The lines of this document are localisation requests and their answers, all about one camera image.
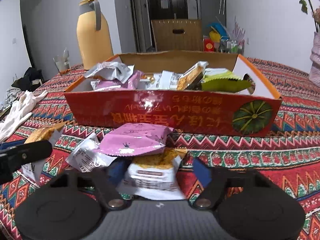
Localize white gold noodle snack packet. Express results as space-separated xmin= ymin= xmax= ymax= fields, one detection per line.
xmin=117 ymin=148 xmax=187 ymax=201

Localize pink snack packet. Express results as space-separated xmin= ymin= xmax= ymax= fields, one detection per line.
xmin=90 ymin=70 xmax=144 ymax=91
xmin=94 ymin=123 xmax=174 ymax=157

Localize green snack packet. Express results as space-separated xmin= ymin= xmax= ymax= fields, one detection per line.
xmin=22 ymin=122 xmax=66 ymax=183
xmin=201 ymin=68 xmax=252 ymax=93

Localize white cotton gloves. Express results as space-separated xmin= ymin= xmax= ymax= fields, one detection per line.
xmin=1 ymin=90 xmax=48 ymax=143

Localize white crumpled snack packet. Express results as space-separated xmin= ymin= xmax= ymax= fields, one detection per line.
xmin=66 ymin=133 xmax=116 ymax=172

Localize colourful patterned tablecloth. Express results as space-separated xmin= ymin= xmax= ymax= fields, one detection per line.
xmin=10 ymin=59 xmax=319 ymax=239

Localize black folding chair with clothes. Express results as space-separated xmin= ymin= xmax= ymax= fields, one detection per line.
xmin=11 ymin=67 xmax=44 ymax=92

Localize glass cup with drink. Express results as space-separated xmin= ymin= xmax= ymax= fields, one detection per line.
xmin=53 ymin=48 xmax=70 ymax=75

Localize red cardboard snack box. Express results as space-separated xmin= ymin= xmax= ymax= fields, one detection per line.
xmin=64 ymin=50 xmax=282 ymax=137

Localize gold chip snack packet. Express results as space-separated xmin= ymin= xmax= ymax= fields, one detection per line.
xmin=177 ymin=61 xmax=209 ymax=90

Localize yellow thermos jug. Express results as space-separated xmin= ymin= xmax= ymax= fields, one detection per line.
xmin=76 ymin=0 xmax=114 ymax=70

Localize white and gold snack packet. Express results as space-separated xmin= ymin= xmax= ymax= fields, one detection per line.
xmin=137 ymin=70 xmax=182 ymax=90

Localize pink vase with dried flowers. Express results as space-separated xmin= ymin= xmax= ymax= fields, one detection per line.
xmin=299 ymin=0 xmax=320 ymax=87

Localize grey refrigerator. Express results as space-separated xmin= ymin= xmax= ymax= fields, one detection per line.
xmin=197 ymin=0 xmax=226 ymax=31

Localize dark entrance door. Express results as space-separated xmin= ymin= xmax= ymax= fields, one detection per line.
xmin=148 ymin=0 xmax=188 ymax=20

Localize wire rack with bottles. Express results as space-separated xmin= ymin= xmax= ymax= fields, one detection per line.
xmin=203 ymin=21 xmax=246 ymax=55

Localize brown cardboard box with handle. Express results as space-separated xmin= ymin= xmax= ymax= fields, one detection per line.
xmin=151 ymin=19 xmax=203 ymax=51

